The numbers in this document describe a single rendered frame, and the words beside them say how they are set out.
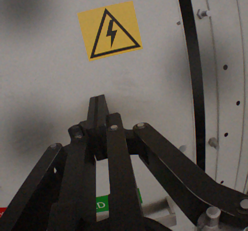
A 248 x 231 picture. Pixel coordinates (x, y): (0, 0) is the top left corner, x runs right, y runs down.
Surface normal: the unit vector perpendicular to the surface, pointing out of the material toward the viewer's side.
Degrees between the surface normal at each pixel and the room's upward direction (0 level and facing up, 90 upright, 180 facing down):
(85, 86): 90
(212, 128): 90
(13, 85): 90
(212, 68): 90
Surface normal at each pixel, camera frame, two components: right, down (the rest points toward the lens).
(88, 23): 0.11, 0.37
